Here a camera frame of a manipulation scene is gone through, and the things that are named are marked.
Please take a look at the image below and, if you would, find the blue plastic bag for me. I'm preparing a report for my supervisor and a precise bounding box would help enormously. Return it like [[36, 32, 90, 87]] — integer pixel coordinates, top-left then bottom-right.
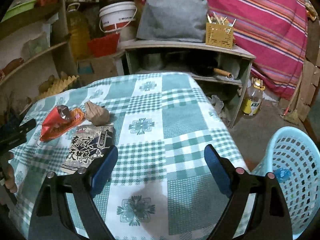
[[273, 168, 291, 183]]

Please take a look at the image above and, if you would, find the person's left hand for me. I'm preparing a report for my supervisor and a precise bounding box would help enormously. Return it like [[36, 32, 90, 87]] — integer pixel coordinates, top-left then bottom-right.
[[1, 152, 17, 193]]

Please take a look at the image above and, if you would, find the black white duck packet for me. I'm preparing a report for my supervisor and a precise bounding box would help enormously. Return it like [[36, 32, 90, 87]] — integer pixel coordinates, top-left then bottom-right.
[[61, 125, 114, 174]]

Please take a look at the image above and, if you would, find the red snack wrapper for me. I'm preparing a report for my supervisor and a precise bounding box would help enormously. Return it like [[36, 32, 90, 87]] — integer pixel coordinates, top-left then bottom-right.
[[40, 105, 85, 142]]

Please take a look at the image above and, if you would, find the crumpled brown paper piece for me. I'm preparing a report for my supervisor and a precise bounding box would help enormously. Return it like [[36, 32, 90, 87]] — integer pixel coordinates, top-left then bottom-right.
[[85, 101, 110, 126]]

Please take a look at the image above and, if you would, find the green checkered tablecloth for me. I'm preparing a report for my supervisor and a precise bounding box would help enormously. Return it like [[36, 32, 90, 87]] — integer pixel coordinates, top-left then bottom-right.
[[9, 73, 245, 239]]

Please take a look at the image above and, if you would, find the yellow egg tray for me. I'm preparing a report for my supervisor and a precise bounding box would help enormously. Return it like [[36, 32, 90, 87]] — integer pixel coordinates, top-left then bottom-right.
[[33, 75, 80, 101]]

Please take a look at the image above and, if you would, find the yellow label oil bottle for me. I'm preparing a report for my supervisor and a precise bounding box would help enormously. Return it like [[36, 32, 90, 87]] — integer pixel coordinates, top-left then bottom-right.
[[242, 78, 265, 118]]

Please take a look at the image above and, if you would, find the light blue plastic basket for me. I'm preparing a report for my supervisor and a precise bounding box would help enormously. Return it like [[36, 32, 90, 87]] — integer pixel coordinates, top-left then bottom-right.
[[252, 126, 319, 239]]

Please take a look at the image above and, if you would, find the grey wooden side shelf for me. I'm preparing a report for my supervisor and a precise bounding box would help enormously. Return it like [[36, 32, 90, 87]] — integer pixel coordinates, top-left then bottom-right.
[[118, 40, 256, 128]]

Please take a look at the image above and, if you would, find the straw broom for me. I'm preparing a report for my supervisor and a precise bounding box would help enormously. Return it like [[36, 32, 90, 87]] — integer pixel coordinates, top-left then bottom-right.
[[280, 76, 302, 125]]

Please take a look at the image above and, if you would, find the cardboard box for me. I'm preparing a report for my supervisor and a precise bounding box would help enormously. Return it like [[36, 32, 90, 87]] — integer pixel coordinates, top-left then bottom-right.
[[77, 56, 118, 85]]

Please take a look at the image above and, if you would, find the green plastic tray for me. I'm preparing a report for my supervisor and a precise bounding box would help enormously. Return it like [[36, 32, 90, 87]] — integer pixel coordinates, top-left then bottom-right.
[[1, 0, 37, 22]]

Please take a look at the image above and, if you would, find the large amber oil jug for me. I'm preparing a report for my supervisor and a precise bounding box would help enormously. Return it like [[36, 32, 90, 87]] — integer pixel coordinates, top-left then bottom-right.
[[66, 2, 91, 62]]

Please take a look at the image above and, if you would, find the yellow chopstick holder box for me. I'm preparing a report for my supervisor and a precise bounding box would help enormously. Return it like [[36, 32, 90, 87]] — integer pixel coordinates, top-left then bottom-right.
[[205, 12, 236, 49]]

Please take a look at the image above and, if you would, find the red plastic basin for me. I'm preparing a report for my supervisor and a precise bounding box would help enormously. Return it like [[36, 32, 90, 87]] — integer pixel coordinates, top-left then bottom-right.
[[87, 33, 120, 57]]

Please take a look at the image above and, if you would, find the grey cushion bag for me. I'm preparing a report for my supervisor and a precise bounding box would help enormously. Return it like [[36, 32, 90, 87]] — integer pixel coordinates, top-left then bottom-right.
[[137, 0, 208, 43]]

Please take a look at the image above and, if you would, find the red striped blanket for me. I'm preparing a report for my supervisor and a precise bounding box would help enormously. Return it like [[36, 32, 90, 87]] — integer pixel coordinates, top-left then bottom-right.
[[207, 0, 308, 100]]

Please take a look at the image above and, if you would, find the white plastic bucket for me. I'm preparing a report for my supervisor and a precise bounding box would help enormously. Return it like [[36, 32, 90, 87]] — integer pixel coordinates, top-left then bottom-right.
[[99, 2, 137, 34]]

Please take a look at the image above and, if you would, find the wooden handled tool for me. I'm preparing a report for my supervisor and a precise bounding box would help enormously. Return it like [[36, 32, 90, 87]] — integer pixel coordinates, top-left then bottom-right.
[[214, 68, 234, 79]]

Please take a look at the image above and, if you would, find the wooden wall shelf unit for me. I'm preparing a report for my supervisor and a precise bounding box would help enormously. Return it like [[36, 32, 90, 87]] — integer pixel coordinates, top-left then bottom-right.
[[1, 0, 77, 112]]

